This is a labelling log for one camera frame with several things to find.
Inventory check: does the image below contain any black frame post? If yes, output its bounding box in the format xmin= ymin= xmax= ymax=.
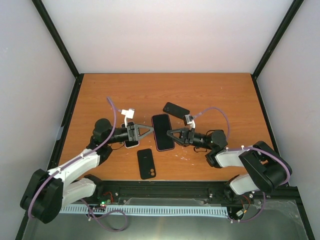
xmin=251 ymin=0 xmax=305 ymax=80
xmin=31 ymin=0 xmax=83 ymax=82

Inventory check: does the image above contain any small green circuit board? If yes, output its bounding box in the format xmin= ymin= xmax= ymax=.
xmin=100 ymin=199 xmax=113 ymax=208

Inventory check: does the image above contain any white phone case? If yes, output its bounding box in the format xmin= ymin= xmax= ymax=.
xmin=120 ymin=122 xmax=140 ymax=150

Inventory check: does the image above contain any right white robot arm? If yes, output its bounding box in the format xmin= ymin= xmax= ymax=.
xmin=166 ymin=127 xmax=293 ymax=195

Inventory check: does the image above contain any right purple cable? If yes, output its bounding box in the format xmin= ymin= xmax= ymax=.
xmin=192 ymin=106 xmax=293 ymax=223

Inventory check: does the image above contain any black phone case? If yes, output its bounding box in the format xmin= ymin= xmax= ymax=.
xmin=162 ymin=102 xmax=190 ymax=120
xmin=151 ymin=113 xmax=175 ymax=152
xmin=137 ymin=148 xmax=156 ymax=180

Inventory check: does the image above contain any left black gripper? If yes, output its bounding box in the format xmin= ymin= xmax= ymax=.
xmin=106 ymin=123 xmax=154 ymax=144

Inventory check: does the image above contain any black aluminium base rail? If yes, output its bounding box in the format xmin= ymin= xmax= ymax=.
xmin=74 ymin=179 xmax=300 ymax=207

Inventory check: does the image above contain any right black frame post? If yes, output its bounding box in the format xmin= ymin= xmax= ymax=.
xmin=251 ymin=0 xmax=305 ymax=80

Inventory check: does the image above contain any light blue cable duct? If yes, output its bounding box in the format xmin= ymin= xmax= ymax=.
xmin=59 ymin=203 xmax=229 ymax=217

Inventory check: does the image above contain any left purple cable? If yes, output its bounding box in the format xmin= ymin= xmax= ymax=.
xmin=27 ymin=96 xmax=130 ymax=232

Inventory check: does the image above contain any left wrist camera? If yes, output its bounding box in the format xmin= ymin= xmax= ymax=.
xmin=120 ymin=108 xmax=135 ymax=127

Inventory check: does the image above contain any black phone case top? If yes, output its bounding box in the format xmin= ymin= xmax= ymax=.
xmin=151 ymin=113 xmax=175 ymax=152

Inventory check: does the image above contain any black phone case front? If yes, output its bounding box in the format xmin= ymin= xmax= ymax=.
xmin=137 ymin=148 xmax=156 ymax=180

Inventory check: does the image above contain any purple cable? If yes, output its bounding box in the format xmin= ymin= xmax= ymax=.
xmin=192 ymin=106 xmax=293 ymax=223
xmin=27 ymin=96 xmax=130 ymax=232

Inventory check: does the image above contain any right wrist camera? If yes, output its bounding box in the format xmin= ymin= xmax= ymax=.
xmin=183 ymin=114 xmax=196 ymax=130

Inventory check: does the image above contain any left black frame post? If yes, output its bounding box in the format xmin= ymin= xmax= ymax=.
xmin=31 ymin=0 xmax=83 ymax=82

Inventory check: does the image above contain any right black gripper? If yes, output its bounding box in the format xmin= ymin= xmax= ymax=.
xmin=166 ymin=127 xmax=213 ymax=150

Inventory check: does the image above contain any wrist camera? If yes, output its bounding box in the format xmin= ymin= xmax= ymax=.
xmin=120 ymin=108 xmax=135 ymax=127
xmin=183 ymin=114 xmax=196 ymax=130

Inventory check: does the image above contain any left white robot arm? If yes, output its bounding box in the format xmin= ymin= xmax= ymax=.
xmin=20 ymin=118 xmax=154 ymax=224

